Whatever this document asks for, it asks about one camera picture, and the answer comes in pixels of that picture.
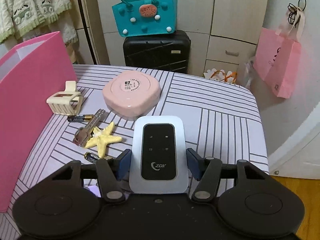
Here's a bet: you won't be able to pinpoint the clear plastic bag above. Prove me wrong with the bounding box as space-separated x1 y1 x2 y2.
239 56 257 89

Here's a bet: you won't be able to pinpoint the teal felt tote bag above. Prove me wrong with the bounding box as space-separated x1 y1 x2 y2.
112 0 178 38

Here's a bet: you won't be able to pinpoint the beige wooden wardrobe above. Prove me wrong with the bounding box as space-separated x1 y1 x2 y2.
75 0 273 80

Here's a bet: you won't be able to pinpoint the black suitcase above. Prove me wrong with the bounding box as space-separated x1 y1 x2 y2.
122 29 192 75

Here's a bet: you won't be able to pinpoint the beige wooden board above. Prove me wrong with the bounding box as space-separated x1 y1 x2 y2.
72 0 95 65

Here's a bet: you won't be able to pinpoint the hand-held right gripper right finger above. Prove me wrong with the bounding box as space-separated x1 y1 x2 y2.
187 148 269 204

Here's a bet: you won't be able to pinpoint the white and orange ribbon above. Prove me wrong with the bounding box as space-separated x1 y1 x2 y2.
203 68 238 83

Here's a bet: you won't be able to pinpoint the yellow starfish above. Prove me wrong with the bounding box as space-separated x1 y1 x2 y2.
85 121 123 159

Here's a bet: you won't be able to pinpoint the black hair ties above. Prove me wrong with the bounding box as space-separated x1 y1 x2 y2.
287 0 307 27

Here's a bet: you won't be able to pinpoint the white door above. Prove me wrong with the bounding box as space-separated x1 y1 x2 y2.
269 100 320 180

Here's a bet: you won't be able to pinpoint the white green knit cardigan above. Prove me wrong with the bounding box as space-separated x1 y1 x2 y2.
0 0 72 44

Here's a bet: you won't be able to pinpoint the pink paper shopping bag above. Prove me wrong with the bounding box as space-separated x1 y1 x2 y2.
253 12 306 98

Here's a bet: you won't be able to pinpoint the white pocket router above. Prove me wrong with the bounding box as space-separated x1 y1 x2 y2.
129 115 190 194

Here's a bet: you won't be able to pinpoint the silver keys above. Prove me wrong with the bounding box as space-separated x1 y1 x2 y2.
73 109 107 147

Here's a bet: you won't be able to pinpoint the striped tablecloth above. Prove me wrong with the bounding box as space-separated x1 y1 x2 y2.
10 64 270 205

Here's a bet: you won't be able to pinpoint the cream hair claw clip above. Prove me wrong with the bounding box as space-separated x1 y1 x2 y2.
46 81 83 115

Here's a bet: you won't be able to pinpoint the pink rounded square case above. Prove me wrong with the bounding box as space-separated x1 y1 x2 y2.
102 70 161 121

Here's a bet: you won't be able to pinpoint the pink cardboard box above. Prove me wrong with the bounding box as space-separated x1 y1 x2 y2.
0 31 78 213

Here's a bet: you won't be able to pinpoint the white fluffy robe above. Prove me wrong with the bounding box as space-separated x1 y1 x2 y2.
59 12 78 64

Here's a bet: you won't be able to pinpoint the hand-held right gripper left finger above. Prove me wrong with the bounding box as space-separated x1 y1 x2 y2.
47 149 132 204

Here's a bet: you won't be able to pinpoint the black gold AA battery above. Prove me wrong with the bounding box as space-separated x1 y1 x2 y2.
84 152 113 163
67 114 95 122

